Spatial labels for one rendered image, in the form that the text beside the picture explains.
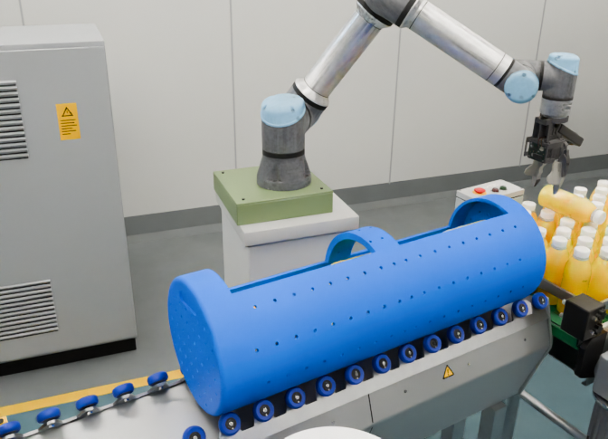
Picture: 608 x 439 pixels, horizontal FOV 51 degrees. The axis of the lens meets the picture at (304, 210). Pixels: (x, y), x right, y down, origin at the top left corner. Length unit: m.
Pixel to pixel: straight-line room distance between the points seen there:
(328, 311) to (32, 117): 1.71
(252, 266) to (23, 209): 1.36
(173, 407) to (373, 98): 3.33
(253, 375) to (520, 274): 0.72
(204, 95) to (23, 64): 1.64
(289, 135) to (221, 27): 2.39
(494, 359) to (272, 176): 0.74
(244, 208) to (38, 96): 1.25
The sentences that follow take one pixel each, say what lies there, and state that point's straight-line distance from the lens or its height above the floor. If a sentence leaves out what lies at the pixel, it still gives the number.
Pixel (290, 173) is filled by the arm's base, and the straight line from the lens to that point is 1.70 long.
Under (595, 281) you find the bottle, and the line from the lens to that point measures 1.88.
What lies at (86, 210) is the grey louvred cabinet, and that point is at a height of 0.76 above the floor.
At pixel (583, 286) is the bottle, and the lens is 1.86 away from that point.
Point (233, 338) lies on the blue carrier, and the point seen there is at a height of 1.17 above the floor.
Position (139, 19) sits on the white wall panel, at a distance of 3.93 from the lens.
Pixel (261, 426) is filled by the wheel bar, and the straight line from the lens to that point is 1.37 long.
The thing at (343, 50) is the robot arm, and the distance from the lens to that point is 1.75.
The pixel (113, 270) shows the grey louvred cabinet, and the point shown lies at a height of 0.46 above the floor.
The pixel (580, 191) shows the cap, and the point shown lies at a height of 1.09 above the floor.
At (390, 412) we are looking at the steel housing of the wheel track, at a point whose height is 0.85.
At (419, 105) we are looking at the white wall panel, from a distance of 4.66.
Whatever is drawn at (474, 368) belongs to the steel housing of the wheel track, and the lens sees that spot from 1.69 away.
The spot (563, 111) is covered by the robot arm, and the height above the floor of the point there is 1.44.
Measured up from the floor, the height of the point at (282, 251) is 1.07.
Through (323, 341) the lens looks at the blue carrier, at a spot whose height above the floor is 1.11.
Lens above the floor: 1.86
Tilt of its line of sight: 24 degrees down
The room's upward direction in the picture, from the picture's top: 1 degrees clockwise
